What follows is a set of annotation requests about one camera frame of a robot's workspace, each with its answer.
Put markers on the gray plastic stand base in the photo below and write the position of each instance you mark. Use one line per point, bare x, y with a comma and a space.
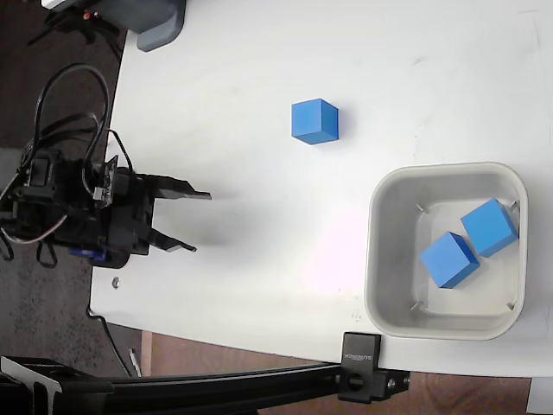
151, 21

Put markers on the black aluminium rail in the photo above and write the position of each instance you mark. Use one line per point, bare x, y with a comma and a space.
224, 384

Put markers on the blue cube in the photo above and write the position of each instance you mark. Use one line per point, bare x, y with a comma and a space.
313, 121
447, 261
490, 227

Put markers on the black table clamp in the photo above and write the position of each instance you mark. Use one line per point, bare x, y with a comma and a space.
360, 367

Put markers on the black six-joint robot arm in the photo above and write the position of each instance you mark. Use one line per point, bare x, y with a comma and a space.
47, 194

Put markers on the small camera circuit board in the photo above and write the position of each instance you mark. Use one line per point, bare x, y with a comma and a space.
106, 183

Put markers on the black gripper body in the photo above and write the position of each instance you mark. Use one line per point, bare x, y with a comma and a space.
129, 216

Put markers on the black rail end bracket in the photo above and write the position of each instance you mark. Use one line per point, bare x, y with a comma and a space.
39, 384

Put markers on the small metal nut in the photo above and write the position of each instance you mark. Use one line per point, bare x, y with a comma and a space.
116, 282

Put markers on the white plastic bin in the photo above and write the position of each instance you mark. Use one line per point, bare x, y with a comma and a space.
389, 259

